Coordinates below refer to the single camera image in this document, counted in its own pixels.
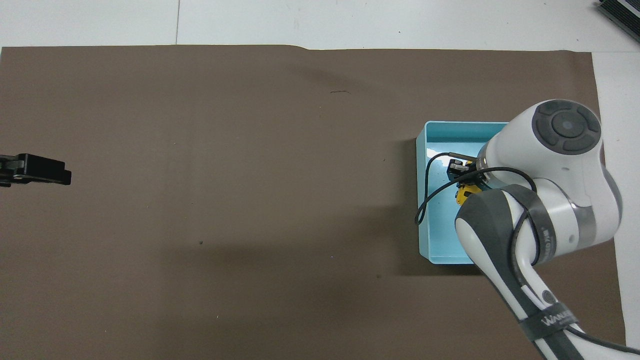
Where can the yellow toy beetle car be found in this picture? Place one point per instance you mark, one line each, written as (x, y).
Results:
(465, 196)

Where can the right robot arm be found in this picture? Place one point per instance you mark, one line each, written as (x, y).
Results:
(560, 165)

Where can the light blue plastic bin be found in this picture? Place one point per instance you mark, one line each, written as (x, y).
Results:
(442, 235)

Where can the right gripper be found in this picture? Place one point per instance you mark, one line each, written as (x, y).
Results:
(457, 167)

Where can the black stand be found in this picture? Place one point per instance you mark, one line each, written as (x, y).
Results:
(622, 11)

